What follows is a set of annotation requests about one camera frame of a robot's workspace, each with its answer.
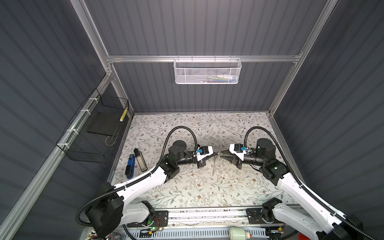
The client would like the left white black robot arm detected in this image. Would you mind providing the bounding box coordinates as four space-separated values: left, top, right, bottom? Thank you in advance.
75 126 215 237

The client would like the white cylinder canister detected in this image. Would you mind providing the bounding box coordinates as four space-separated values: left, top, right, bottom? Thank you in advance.
229 227 252 240

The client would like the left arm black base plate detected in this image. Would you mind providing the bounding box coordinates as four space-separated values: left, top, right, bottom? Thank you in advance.
127 211 169 228

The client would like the white mesh wall basket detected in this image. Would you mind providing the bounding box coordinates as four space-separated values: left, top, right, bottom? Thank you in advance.
173 57 242 85

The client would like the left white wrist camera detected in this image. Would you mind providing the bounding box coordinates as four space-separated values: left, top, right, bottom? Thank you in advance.
196 146 214 162

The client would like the metal perforated ring disc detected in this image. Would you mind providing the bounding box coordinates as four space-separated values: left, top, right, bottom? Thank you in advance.
212 155 218 177

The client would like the black wire wall basket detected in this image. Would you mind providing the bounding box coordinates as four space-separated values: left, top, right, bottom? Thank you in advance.
57 90 130 164

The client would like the blue black tool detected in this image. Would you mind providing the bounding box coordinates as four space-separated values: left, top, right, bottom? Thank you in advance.
125 148 148 180

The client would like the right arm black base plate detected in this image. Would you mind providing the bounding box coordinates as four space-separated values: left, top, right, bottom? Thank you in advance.
246 207 282 224

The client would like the yellow marker in basket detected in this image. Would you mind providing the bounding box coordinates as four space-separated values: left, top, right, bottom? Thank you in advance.
120 108 128 122

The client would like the white slotted cable duct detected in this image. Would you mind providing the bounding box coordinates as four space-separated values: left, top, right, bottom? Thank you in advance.
128 227 270 240

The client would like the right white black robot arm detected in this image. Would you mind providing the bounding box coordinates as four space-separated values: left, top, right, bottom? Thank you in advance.
219 126 374 240

